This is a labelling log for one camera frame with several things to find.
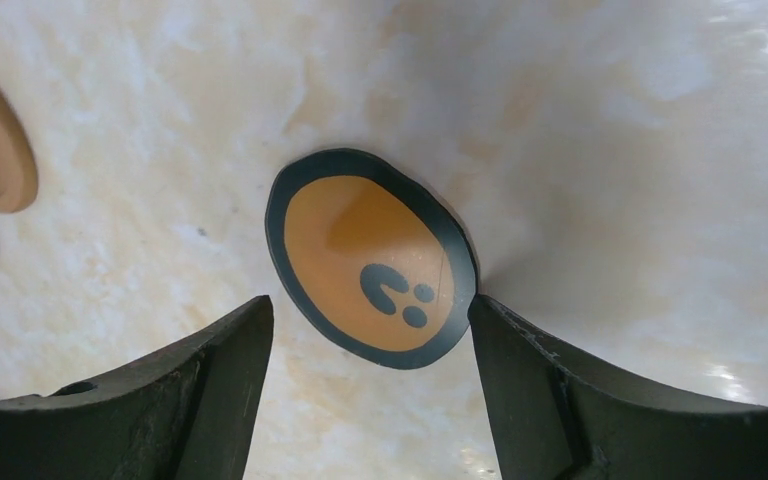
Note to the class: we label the brown paw print coaster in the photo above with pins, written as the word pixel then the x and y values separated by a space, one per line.
pixel 370 257

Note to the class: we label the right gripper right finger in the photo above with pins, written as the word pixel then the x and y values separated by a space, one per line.
pixel 559 412

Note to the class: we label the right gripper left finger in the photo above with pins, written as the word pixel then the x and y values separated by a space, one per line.
pixel 185 411

